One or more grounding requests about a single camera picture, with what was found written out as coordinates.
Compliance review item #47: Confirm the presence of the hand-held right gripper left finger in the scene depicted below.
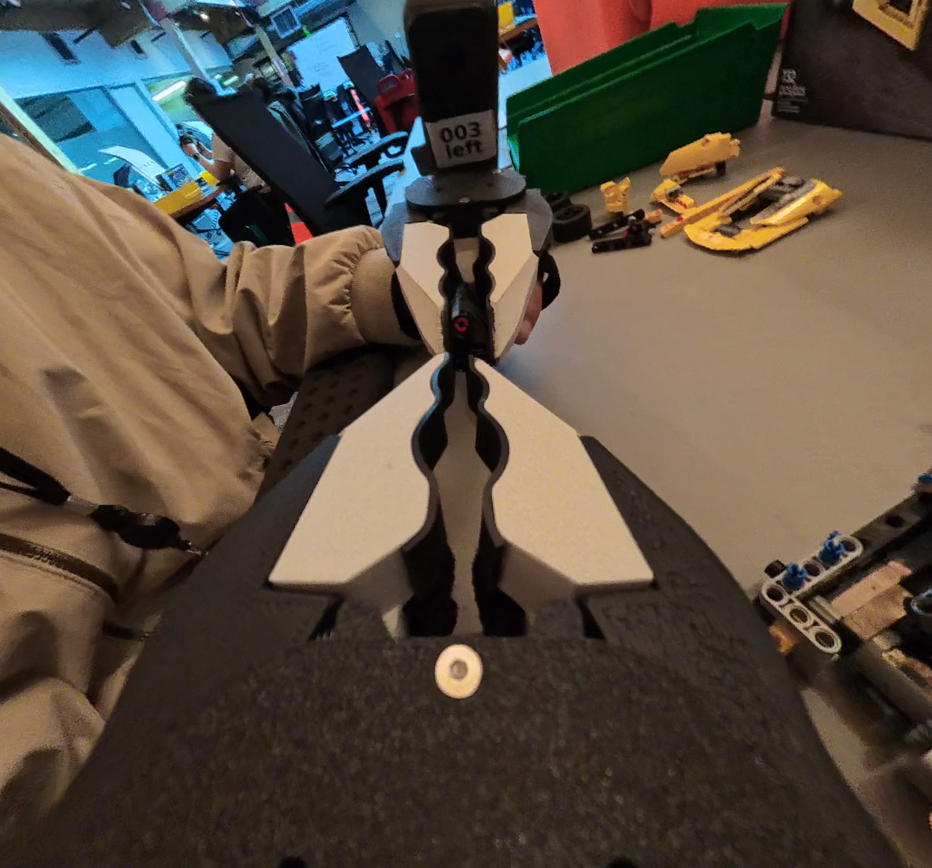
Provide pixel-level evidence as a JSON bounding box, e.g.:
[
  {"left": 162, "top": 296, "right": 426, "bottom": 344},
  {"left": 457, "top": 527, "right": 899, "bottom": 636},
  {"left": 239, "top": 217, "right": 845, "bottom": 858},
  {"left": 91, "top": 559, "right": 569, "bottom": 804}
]
[{"left": 268, "top": 355, "right": 452, "bottom": 636}]

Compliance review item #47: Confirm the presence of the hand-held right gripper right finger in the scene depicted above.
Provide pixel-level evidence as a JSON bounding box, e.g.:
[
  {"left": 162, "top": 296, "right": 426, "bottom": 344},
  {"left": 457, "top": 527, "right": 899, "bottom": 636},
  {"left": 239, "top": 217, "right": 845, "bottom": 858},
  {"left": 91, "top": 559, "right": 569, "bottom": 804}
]
[{"left": 473, "top": 358, "right": 654, "bottom": 634}]

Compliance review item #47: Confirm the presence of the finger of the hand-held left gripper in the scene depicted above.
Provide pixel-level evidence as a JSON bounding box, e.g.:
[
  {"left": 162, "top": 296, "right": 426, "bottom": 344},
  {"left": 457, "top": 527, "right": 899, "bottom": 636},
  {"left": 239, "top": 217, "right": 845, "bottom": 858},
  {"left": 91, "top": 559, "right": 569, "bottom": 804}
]
[
  {"left": 477, "top": 216, "right": 540, "bottom": 367},
  {"left": 395, "top": 222, "right": 454, "bottom": 357}
]

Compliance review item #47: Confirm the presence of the black toy connector red pin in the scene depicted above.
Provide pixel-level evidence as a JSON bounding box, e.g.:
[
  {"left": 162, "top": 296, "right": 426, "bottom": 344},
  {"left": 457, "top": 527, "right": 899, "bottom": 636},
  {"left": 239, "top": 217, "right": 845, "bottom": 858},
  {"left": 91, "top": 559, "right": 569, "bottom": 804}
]
[{"left": 444, "top": 282, "right": 485, "bottom": 367}]

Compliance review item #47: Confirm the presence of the person's left forearm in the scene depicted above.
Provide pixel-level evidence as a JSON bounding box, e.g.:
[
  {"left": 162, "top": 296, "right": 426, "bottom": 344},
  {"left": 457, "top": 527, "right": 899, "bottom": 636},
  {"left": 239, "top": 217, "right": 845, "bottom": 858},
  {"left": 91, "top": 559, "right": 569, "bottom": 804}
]
[{"left": 218, "top": 226, "right": 409, "bottom": 392}]

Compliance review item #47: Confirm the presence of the grey desk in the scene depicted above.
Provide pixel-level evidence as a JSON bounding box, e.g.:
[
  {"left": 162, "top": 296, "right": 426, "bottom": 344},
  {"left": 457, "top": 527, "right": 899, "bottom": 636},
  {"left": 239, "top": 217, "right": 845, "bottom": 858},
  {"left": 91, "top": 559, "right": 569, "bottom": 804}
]
[{"left": 382, "top": 56, "right": 932, "bottom": 868}]

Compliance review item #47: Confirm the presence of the person's left hand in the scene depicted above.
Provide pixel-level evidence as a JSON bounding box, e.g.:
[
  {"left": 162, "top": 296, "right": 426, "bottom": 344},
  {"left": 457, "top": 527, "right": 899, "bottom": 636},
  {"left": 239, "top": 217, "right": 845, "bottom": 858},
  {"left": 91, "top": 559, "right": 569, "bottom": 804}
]
[{"left": 517, "top": 277, "right": 546, "bottom": 347}]

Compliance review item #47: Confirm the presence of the red office chair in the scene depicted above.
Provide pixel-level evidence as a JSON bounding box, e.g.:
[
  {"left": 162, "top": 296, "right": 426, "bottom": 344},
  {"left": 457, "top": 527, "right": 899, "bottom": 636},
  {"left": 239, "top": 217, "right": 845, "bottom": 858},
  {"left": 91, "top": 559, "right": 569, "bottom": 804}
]
[{"left": 375, "top": 70, "right": 416, "bottom": 134}]

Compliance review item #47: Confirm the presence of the black toy axle assembly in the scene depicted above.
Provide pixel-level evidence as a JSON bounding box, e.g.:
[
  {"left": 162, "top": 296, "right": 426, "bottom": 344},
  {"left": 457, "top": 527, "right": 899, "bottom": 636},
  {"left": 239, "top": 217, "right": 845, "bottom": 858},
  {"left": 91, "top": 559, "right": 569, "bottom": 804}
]
[{"left": 590, "top": 209, "right": 664, "bottom": 255}]

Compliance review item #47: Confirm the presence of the black perforated chair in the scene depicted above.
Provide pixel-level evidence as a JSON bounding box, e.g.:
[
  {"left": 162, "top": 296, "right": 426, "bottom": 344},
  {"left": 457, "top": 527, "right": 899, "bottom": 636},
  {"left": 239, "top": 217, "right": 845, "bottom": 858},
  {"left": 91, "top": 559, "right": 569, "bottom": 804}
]
[{"left": 266, "top": 351, "right": 409, "bottom": 490}]

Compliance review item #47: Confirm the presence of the whiteboard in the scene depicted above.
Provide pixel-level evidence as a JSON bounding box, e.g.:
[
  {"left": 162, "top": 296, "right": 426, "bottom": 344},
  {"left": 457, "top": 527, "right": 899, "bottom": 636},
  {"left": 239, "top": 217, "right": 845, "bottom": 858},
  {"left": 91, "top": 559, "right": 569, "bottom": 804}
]
[{"left": 287, "top": 19, "right": 358, "bottom": 90}]

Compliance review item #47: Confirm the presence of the green plastic bin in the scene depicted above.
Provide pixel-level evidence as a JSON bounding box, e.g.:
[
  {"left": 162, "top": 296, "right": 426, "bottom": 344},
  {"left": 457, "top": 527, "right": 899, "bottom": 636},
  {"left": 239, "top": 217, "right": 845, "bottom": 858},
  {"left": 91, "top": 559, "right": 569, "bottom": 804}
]
[{"left": 506, "top": 3, "right": 791, "bottom": 195}]

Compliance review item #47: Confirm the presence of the black office chair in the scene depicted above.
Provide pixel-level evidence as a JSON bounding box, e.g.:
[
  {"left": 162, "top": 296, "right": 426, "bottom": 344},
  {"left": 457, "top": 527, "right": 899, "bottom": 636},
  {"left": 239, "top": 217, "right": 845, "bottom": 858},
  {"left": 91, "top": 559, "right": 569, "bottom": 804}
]
[{"left": 185, "top": 78, "right": 405, "bottom": 235}]

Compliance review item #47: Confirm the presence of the yellow toy car fender piece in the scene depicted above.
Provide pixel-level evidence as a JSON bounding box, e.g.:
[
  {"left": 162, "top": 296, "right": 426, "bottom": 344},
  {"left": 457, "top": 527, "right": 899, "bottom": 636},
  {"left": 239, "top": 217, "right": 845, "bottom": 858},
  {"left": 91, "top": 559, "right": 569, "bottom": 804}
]
[{"left": 659, "top": 134, "right": 742, "bottom": 181}]

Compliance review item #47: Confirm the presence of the large yellow toy car panel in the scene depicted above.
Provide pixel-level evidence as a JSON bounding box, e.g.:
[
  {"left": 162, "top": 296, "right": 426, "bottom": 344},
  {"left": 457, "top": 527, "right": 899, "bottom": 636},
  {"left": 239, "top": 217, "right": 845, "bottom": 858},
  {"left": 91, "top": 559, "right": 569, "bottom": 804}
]
[{"left": 684, "top": 167, "right": 843, "bottom": 253}]

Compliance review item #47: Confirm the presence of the partly built toy car chassis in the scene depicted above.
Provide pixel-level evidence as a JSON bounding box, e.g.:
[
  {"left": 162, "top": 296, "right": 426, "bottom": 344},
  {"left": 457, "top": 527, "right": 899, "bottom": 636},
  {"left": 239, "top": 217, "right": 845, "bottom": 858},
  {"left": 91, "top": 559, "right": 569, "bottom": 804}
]
[{"left": 757, "top": 471, "right": 932, "bottom": 745}]

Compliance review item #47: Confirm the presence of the toy car set box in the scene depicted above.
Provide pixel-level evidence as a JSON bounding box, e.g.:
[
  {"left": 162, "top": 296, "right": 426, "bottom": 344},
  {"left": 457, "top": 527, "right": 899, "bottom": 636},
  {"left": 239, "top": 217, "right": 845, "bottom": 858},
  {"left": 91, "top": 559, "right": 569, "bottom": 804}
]
[{"left": 772, "top": 0, "right": 932, "bottom": 141}]

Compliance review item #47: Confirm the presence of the black strap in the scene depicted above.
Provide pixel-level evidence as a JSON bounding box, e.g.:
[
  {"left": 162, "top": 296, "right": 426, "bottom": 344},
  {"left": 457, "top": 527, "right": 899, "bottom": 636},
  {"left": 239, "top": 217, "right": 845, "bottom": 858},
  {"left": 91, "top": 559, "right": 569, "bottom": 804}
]
[{"left": 0, "top": 446, "right": 201, "bottom": 552}]

